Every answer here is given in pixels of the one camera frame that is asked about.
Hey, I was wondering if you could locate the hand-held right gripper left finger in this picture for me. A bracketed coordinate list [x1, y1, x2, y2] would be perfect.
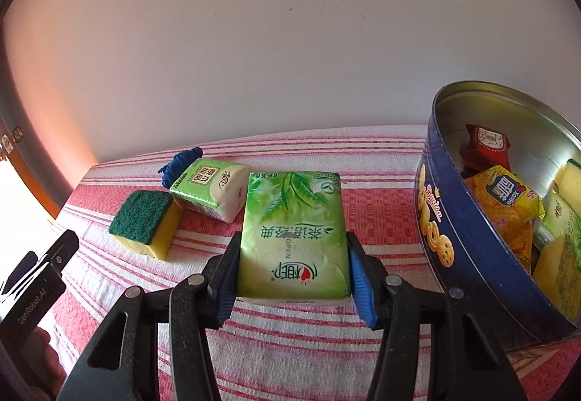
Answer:
[57, 232, 243, 401]

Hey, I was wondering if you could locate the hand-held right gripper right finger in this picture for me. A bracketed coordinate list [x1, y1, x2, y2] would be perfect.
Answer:
[346, 232, 529, 401]

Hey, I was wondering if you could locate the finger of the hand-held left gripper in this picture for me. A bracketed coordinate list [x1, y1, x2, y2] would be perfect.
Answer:
[46, 229, 81, 268]

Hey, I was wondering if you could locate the leaf print green tissue pack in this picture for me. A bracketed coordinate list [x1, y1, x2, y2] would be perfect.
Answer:
[236, 171, 351, 303]

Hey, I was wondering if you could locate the round blue cookie tin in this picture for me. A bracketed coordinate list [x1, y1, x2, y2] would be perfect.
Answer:
[415, 81, 581, 352]

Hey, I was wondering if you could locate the red snack packet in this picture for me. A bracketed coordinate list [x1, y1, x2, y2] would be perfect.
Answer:
[459, 124, 512, 173]

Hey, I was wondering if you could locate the speckled yellow sponge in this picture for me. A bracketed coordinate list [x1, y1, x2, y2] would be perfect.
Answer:
[531, 234, 581, 322]

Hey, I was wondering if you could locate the person's left hand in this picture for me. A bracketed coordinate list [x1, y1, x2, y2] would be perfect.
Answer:
[34, 330, 67, 397]

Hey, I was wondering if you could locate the brown wooden door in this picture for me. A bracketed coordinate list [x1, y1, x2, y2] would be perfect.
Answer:
[0, 102, 69, 220]

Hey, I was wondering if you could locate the red white striped tablecloth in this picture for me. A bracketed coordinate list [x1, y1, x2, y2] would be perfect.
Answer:
[41, 124, 581, 401]

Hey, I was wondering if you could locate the yellow sponge green scouring pad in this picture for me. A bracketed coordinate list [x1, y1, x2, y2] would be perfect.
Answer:
[108, 189, 181, 260]

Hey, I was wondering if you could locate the light green tissue pack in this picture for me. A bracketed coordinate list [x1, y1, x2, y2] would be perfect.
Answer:
[169, 157, 250, 222]

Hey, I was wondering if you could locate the blue knotted bag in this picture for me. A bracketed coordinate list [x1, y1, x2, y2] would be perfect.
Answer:
[157, 147, 203, 188]

